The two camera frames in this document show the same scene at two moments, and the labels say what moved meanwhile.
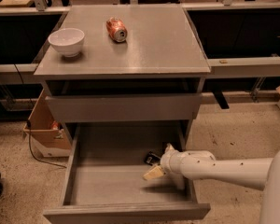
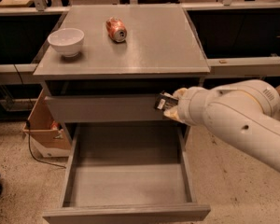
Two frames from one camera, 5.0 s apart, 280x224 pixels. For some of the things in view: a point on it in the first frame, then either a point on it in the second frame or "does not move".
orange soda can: x=117 y=29 does not move
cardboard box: x=48 y=136 does not move
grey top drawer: x=126 y=107 does not move
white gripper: x=169 y=161 → x=188 y=106
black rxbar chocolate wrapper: x=152 y=159 → x=164 y=101
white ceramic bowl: x=68 y=40 does not move
